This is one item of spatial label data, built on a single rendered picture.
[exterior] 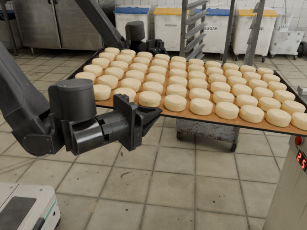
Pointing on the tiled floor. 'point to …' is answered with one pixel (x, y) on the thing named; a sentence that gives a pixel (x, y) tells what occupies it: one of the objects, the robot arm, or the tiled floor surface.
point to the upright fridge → (59, 24)
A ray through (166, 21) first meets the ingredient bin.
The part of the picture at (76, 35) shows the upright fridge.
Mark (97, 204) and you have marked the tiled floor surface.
